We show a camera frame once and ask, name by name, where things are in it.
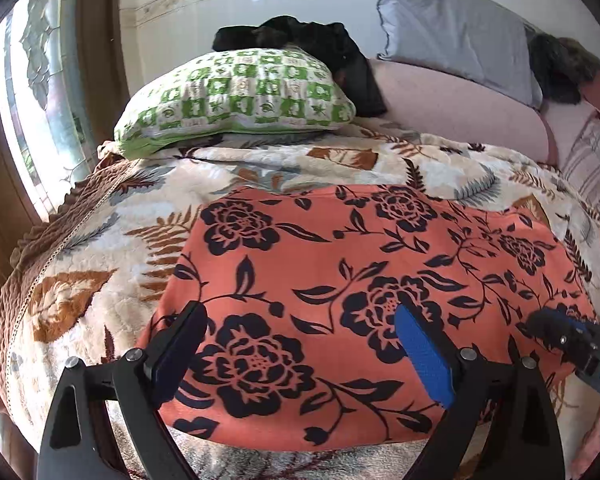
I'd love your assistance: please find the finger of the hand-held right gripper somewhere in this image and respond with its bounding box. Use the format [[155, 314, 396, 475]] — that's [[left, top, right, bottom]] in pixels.
[[525, 307, 600, 363]]

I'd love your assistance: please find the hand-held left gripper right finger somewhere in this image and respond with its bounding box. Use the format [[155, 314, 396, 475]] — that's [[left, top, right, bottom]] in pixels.
[[394, 302, 566, 480]]

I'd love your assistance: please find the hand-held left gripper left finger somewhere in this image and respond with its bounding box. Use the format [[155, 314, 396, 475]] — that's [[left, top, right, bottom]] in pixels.
[[39, 300, 209, 480]]

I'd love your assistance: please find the orange floral garment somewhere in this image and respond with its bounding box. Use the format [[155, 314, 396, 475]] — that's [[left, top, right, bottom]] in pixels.
[[132, 185, 598, 448]]

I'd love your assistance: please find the leaf print blanket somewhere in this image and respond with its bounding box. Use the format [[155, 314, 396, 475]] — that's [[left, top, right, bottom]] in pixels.
[[0, 127, 600, 480]]

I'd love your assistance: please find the striped floral cushion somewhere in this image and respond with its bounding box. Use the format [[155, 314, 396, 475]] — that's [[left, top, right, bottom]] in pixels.
[[555, 110, 600, 221]]

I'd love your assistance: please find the pink bolster cushion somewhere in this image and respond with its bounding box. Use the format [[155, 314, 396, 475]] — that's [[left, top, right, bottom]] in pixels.
[[367, 57, 560, 166]]

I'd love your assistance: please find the dark furry cushion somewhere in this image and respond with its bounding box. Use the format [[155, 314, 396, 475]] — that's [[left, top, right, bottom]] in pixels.
[[527, 34, 600, 106]]

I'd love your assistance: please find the green patterned pillow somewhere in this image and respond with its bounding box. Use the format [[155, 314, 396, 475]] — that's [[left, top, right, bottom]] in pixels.
[[114, 47, 357, 157]]

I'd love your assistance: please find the tall stained glass window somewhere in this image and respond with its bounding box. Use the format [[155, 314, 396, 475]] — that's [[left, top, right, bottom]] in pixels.
[[0, 0, 101, 221]]

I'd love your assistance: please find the grey pillow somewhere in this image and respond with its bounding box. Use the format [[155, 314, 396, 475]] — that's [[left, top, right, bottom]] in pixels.
[[371, 0, 543, 109]]

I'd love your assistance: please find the black cloth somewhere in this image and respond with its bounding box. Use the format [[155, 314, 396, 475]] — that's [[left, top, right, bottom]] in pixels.
[[212, 15, 388, 117]]

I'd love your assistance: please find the wooden window frame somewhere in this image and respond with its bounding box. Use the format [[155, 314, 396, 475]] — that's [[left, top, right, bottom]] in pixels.
[[0, 0, 131, 321]]

